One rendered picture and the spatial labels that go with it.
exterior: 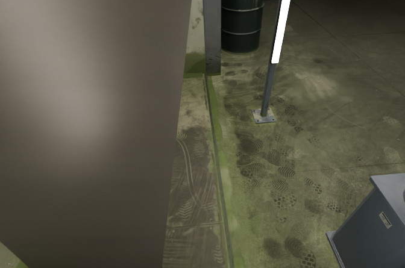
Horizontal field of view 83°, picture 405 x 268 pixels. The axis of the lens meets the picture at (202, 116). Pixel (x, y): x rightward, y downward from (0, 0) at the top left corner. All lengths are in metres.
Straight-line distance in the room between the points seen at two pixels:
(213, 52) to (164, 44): 2.48
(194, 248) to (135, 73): 1.40
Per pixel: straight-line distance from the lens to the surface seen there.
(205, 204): 1.68
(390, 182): 1.29
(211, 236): 1.60
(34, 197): 0.50
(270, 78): 2.03
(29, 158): 0.41
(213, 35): 2.64
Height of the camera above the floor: 1.55
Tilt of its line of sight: 42 degrees down
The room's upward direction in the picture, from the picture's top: 4 degrees counter-clockwise
